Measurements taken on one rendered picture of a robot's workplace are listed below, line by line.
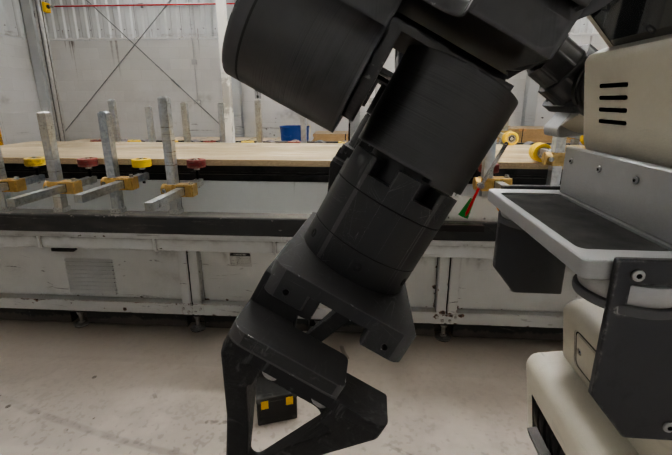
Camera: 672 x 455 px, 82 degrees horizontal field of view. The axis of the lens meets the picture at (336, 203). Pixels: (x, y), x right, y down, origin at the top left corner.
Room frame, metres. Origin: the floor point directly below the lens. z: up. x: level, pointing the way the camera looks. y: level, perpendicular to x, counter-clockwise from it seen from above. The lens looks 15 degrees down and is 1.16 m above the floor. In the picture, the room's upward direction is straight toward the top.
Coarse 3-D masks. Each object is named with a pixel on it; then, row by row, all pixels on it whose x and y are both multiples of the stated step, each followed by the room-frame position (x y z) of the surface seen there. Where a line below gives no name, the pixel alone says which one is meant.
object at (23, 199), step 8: (88, 176) 1.73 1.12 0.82; (96, 176) 1.74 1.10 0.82; (88, 184) 1.69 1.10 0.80; (32, 192) 1.41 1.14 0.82; (40, 192) 1.43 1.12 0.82; (48, 192) 1.46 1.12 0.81; (56, 192) 1.50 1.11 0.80; (8, 200) 1.31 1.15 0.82; (16, 200) 1.32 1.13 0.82; (24, 200) 1.35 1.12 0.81; (32, 200) 1.39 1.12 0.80
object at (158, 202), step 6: (192, 180) 1.67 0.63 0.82; (198, 180) 1.67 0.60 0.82; (198, 186) 1.66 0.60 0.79; (168, 192) 1.44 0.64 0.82; (174, 192) 1.44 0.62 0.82; (180, 192) 1.49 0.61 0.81; (156, 198) 1.34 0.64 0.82; (162, 198) 1.35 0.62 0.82; (168, 198) 1.39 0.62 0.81; (174, 198) 1.44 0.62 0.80; (144, 204) 1.28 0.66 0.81; (150, 204) 1.28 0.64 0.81; (156, 204) 1.31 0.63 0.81; (162, 204) 1.34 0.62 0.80; (150, 210) 1.28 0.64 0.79
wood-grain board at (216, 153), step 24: (24, 144) 2.34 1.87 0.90; (72, 144) 2.34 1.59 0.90; (96, 144) 2.34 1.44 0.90; (120, 144) 2.34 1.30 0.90; (144, 144) 2.34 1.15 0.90; (192, 144) 2.34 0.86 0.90; (216, 144) 2.34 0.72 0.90; (240, 144) 2.34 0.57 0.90; (264, 144) 2.34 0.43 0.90; (288, 144) 2.34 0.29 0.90; (312, 144) 2.34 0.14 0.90; (336, 144) 2.34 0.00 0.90; (504, 168) 1.65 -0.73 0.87; (528, 168) 1.64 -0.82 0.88
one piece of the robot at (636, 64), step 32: (608, 64) 0.46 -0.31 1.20; (640, 64) 0.41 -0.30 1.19; (576, 96) 0.55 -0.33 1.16; (608, 96) 0.47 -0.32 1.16; (640, 96) 0.40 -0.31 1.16; (608, 128) 0.45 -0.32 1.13; (640, 128) 0.40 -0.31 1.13; (640, 160) 0.40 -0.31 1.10; (576, 320) 0.45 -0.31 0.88; (544, 352) 0.49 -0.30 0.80; (576, 352) 0.45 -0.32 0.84; (544, 384) 0.44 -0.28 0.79; (576, 384) 0.42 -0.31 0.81; (544, 416) 0.43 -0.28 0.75; (576, 416) 0.37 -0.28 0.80; (576, 448) 0.35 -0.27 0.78; (608, 448) 0.33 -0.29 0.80; (640, 448) 0.32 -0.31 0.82
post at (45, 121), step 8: (40, 112) 1.57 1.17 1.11; (48, 112) 1.59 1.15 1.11; (40, 120) 1.57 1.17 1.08; (48, 120) 1.58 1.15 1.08; (40, 128) 1.57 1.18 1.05; (48, 128) 1.57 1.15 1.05; (48, 136) 1.57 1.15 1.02; (48, 144) 1.57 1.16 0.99; (56, 144) 1.60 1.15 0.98; (48, 152) 1.57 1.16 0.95; (56, 152) 1.59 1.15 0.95; (48, 160) 1.57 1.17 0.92; (56, 160) 1.58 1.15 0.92; (48, 168) 1.57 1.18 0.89; (56, 168) 1.57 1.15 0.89; (56, 176) 1.57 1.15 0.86; (56, 200) 1.57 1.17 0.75; (64, 200) 1.58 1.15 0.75
